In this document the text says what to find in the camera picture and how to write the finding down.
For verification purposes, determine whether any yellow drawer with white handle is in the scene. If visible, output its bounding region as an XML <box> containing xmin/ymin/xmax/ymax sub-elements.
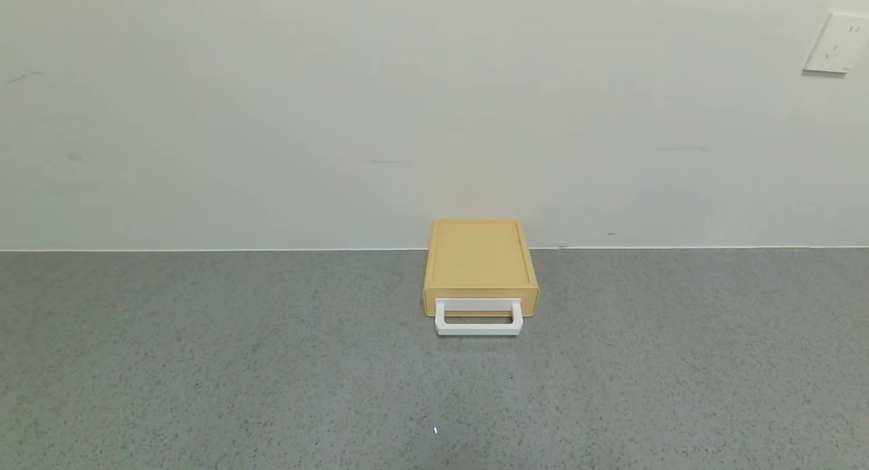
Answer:
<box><xmin>424</xmin><ymin>290</ymin><xmax>540</xmax><ymax>337</ymax></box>

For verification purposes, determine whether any white wall socket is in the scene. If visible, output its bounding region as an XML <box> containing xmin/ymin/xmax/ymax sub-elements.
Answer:
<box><xmin>802</xmin><ymin>13</ymin><xmax>869</xmax><ymax>75</ymax></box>

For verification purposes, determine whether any yellow drawer cabinet housing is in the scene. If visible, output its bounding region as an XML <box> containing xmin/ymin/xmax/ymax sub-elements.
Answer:
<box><xmin>422</xmin><ymin>219</ymin><xmax>540</xmax><ymax>302</ymax></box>

